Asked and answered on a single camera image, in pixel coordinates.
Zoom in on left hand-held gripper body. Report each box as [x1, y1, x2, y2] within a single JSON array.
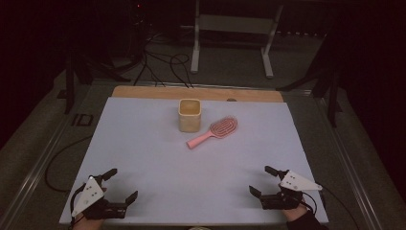
[[70, 174, 128, 221]]

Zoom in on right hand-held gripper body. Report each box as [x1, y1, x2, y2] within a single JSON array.
[[259, 170, 324, 211]]

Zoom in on pink hair brush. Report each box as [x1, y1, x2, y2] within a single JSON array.
[[186, 115, 239, 150]]

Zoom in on beige square cup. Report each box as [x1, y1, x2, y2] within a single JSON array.
[[177, 98, 203, 133]]

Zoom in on person's right hand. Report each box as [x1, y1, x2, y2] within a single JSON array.
[[282, 202, 309, 223]]

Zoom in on person's left hand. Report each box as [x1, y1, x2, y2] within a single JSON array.
[[72, 187, 108, 230]]

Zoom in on white table mat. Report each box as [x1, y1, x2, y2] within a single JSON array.
[[58, 96, 329, 225]]

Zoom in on black stand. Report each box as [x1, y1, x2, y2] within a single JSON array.
[[276, 32, 345, 128], [56, 47, 132, 116]]

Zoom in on white metal stand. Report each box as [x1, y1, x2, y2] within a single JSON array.
[[180, 0, 285, 80]]

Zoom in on right hand-held gripper cable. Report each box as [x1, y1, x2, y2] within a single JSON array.
[[300, 191, 319, 216]]

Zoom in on hand-held gripper cable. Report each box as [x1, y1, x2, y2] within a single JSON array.
[[300, 191, 319, 216], [68, 183, 92, 230]]

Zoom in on left hand-held gripper cable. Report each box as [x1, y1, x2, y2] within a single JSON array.
[[68, 183, 92, 230]]

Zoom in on black floor cable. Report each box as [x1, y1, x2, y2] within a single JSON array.
[[315, 181, 361, 230], [44, 135, 94, 195]]

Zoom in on black rectangular bracket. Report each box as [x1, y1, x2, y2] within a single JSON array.
[[71, 113, 95, 127]]

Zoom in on tangle of black cables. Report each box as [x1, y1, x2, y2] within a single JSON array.
[[133, 30, 194, 89]]

